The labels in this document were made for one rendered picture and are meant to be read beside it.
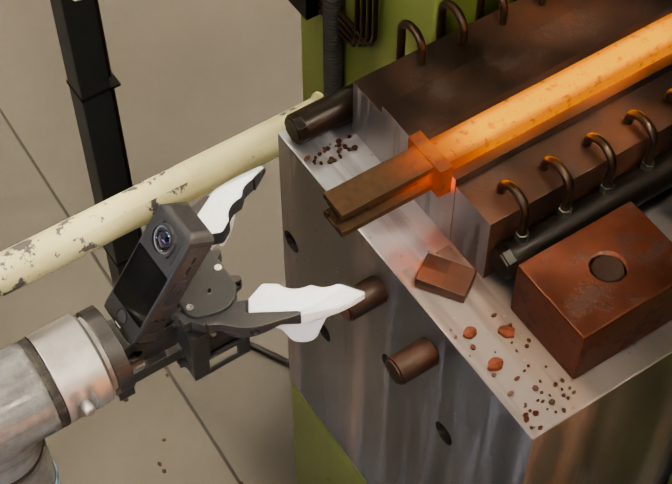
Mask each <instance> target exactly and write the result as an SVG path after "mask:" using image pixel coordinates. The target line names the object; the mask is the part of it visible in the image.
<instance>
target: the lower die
mask: <svg viewBox="0 0 672 484"><path fill-rule="evenodd" d="M537 1H538V0H517V1H515V2H512V3H510V4H508V18H507V23H506V25H504V26H503V25H499V23H498V19H499V10H500V9H498V10H496V11H494V12H492V13H490V14H488V15H486V16H484V17H482V18H480V19H478V20H476V21H474V22H472V23H470V24H468V37H467V44H466V45H464V46H461V45H459V43H458V37H459V29H458V30H456V31H454V32H452V33H450V34H448V35H446V36H444V37H442V38H440V39H438V40H436V41H434V42H432V43H430V44H428V45H426V46H427V57H426V64H425V65H424V66H419V65H418V64H417V55H418V50H416V51H414V52H412V53H410V54H408V55H406V56H404V57H402V58H400V59H398V60H396V61H394V62H392V63H390V64H388V65H386V66H384V67H382V68H380V69H378V70H375V71H373V72H371V73H369V74H367V75H365V76H363V77H361V78H359V79H357V80H355V81H354V82H353V123H352V129H353V131H354V132H355V133H356V134H357V135H358V136H359V137H360V139H361V140H362V141H363V142H364V143H365V144H366V145H367V147H368V148H369V149H370V150H371V151H372V152H373V153H374V155H375V156H376V157H377V158H378V159H379V160H380V161H381V163H382V162H384V161H386V160H387V159H389V158H391V157H393V156H395V155H397V154H399V153H401V152H403V151H405V150H407V149H408V137H409V136H411V135H413V134H414V133H416V132H418V131H420V130H421V131H422V133H423V134H424V135H425V136H426V137H427V138H428V139H429V140H430V139H432V138H434V137H436V136H438V135H439V134H441V133H443V132H445V131H447V130H449V129H451V128H453V127H455V126H457V125H459V124H460V123H462V122H464V121H466V120H468V119H470V118H472V117H474V116H476V115H478V114H480V113H481V112H483V111H485V110H487V109H489V108H491V107H493V106H495V105H497V104H499V103H501V102H502V101H504V100H506V99H508V98H510V97H512V96H514V95H516V94H518V93H520V92H522V91H523V90H525V89H527V88H529V87H531V86H533V85H535V84H537V83H539V82H541V81H543V80H544V79H546V78H548V77H550V76H552V75H554V74H556V73H558V72H560V71H562V70H564V69H565V68H567V67H569V66H571V65H573V64H575V63H577V62H579V61H581V60H583V59H585V58H586V57H588V56H590V55H592V54H594V53H596V52H598V51H600V50H602V49H604V48H606V47H607V46H609V45H611V44H613V43H615V42H617V41H619V40H621V39H623V38H625V37H627V36H628V35H630V34H632V33H634V32H636V31H638V30H640V29H642V28H644V27H646V26H648V25H649V24H651V23H653V22H655V21H657V20H659V19H661V18H663V17H665V16H667V15H669V14H670V13H672V0H546V4H545V5H544V6H540V5H538V3H537ZM671 88H672V53H671V54H669V55H667V56H665V57H664V58H662V59H660V60H658V61H656V62H654V63H652V64H650V65H649V66H647V67H645V68H643V69H641V70H639V71H637V72H635V73H634V74H632V75H630V76H628V77H626V78H624V79H622V80H620V81H619V82H617V83H615V84H613V85H611V86H609V87H607V88H606V89H604V90H602V91H600V92H598V93H596V94H594V95H592V96H591V97H589V98H587V99H585V100H583V101H581V102H579V103H577V104H576V105H574V106H572V107H570V108H568V109H566V110H564V111H562V112H561V113H559V114H557V115H555V116H553V117H551V118H549V119H548V120H546V121H544V122H542V123H540V124H538V125H536V126H534V127H533V128H531V129H529V130H527V131H525V132H523V133H521V134H519V135H518V136H516V137H514V138H512V139H510V140H508V141H506V142H504V143H503V144H501V145H499V146H497V147H495V148H493V149H491V150H490V151H488V152H486V153H484V154H482V155H480V156H478V157H476V158H475V159H473V160H471V161H469V162H467V163H465V164H463V165H461V166H460V167H458V168H456V169H454V170H453V174H452V183H451V192H449V193H447V194H445V195H443V196H441V197H439V198H438V197H437V196H436V195H435V194H434V193H433V191H432V190H430V191H428V192H426V193H424V194H423V195H421V196H419V197H417V198H415V199H414V200H415V201H416V202H417V203H418V205H419V206H420V207H421V208H422V209H423V210H424V211H425V213H426V214H427V215H428V216H429V217H430V218H431V219H432V221H433V222H434V223H435V224H436V225H437V226H438V227H439V229H440V230H441V231H442V232H443V233H444V234H445V236H446V237H447V238H448V239H449V240H450V241H451V242H452V244H453V245H454V246H455V247H456V248H457V249H458V250H459V252H460V253H461V254H462V255H463V256H464V257H465V258H466V260H467V261H468V262H469V263H470V264H471V265H472V266H473V268H474V269H476V270H477V272H478V273H479V274H480V276H481V277H482V278H485V277H487V276H488V275H490V274H492V273H494V272H495V269H494V268H493V266H492V265H491V261H490V256H489V254H490V251H491V250H492V249H493V248H494V247H496V246H498V245H499V244H500V243H502V242H503V241H505V240H507V239H509V238H510V237H512V236H514V235H515V232H516V230H517V228H518V227H519V221H520V214H521V212H520V207H519V204H518V202H517V200H516V199H515V197H514V196H513V195H512V194H511V193H510V192H509V191H508V190H506V192H505V194H503V195H499V194H498V193H497V192H496V189H497V186H498V183H499V182H500V181H502V180H510V181H512V182H514V183H515V184H516V185H517V186H518V187H519V188H520V189H521V190H522V191H523V193H524V195H525V196H526V198H527V200H528V203H529V206H530V211H531V214H530V221H529V226H528V227H530V226H532V225H534V224H535V223H537V222H539V221H541V220H542V219H544V218H546V217H548V216H550V215H551V214H553V213H555V212H557V211H558V208H559V206H560V204H561V203H562V199H563V194H564V183H563V180H562V178H561V176H560V175H559V173H558V172H557V171H556V170H555V169H554V168H553V167H552V166H549V169H548V170H547V171H543V170H541V169H540V163H541V161H542V159H543V158H544V157H546V156H553V157H556V158H558V159H559V160H560V161H561V162H562V163H563V164H564V165H565V166H566V167H567V169H568V170H569V172H570V174H571V176H572V179H573V182H574V194H573V198H572V203H573V202H574V201H576V200H578V199H580V198H582V197H583V196H585V195H587V194H589V193H590V192H592V191H594V190H596V189H598V188H599V187H600V185H601V183H602V181H603V180H604V177H605V173H606V169H607V160H606V157H605V154H604V153H603V151H602V149H601V148H600V147H599V146H598V145H597V144H596V143H594V142H592V144H591V146H590V147H589V148H585V147H584V146H583V145H582V141H583V139H584V136H585V135H586V134H588V133H597V134H599V135H601V136H603V137H604V138H605V139H606V140H607V141H608V142H609V144H610V145H611V147H612V148H613V150H614V153H615V155H616V159H617V168H616V172H615V176H614V179H615V178H617V177H619V176H621V175H622V174H624V173H626V172H628V171H630V170H631V169H633V168H635V167H637V166H638V165H640V164H641V162H642V160H643V158H644V157H645V155H646V151H647V148H648V144H649V137H648V134H647V132H646V130H645V128H644V126H643V125H642V124H641V123H640V122H639V121H637V120H635V119H634V120H633V122H632V124H631V125H626V124H624V122H623V120H624V117H625V115H626V113H627V112H629V111H630V110H638V111H641V112H643V113H644V114H645V115H647V116H648V117H649V118H650V120H651V121H652V122H653V124H654V125H655V128H656V130H657V133H658V138H659V142H658V146H657V150H656V154H655V156H656V155H658V154H660V153H662V152H663V151H665V150H667V149H669V148H670V147H672V102H671V103H667V102H665V101H664V96H665V94H666V92H667V91H668V90H669V89H671Z"/></svg>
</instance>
